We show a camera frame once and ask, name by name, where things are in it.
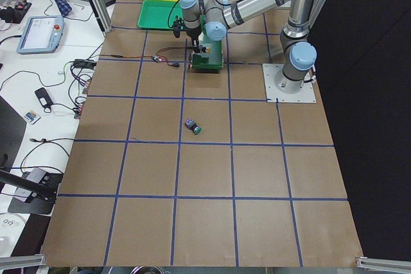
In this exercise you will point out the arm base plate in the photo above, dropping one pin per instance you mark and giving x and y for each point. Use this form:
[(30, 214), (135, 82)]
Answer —
[(280, 89)]

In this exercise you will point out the teach pendant tablet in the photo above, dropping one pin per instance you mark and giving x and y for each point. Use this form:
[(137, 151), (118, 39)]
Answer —
[(41, 34)]

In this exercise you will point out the green push button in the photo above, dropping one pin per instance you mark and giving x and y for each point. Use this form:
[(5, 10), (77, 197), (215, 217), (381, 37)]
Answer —
[(192, 125)]

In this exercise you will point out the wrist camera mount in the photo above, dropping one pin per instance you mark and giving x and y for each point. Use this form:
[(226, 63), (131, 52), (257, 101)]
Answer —
[(177, 26)]

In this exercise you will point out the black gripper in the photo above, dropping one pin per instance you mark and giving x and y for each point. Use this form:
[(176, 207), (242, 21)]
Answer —
[(192, 32)]

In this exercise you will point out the green tray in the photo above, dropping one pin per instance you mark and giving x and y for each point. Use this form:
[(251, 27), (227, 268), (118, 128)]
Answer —
[(157, 15)]

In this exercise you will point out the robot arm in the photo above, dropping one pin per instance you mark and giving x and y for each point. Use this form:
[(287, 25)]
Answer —
[(216, 17)]

